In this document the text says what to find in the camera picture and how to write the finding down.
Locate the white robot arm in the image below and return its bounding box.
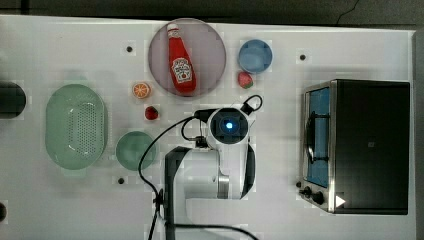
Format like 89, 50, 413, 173
164, 108, 255, 240

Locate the green mug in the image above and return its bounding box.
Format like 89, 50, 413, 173
115, 131, 153, 171

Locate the pink strawberry toy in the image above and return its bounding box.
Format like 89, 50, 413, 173
237, 72, 253, 89

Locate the red ketchup bottle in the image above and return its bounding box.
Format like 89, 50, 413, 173
167, 23, 197, 94

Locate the red strawberry toy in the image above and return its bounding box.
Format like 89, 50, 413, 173
144, 106, 159, 120

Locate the grey round plate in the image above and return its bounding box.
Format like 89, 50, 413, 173
148, 18, 226, 97

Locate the orange slice toy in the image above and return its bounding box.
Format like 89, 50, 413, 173
132, 82, 151, 99

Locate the blue bowl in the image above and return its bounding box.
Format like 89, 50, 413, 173
238, 39, 273, 74

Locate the green perforated colander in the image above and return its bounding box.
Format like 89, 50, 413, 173
45, 84, 108, 170

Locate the black toaster oven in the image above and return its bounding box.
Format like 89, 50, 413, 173
296, 79, 411, 215

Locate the black round object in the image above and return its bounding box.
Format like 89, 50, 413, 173
0, 81, 26, 119

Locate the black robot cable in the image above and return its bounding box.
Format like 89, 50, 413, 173
137, 94, 264, 240

